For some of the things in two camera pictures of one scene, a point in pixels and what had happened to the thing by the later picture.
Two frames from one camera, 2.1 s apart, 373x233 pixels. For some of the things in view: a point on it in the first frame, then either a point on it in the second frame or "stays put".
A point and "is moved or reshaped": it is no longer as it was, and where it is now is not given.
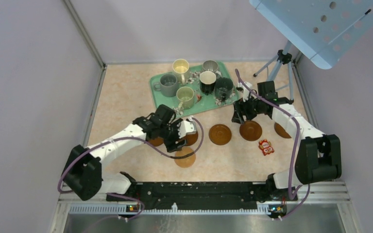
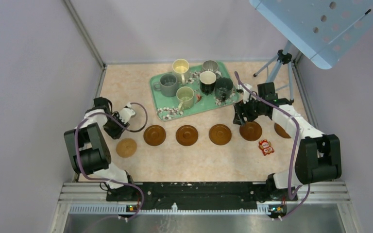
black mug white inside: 207,79 stays put
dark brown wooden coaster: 280,131 stays put
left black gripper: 171,145 to 115,134
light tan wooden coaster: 186,162 is moved or reshaped
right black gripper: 240,108 stays put
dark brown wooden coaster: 250,130 stays put
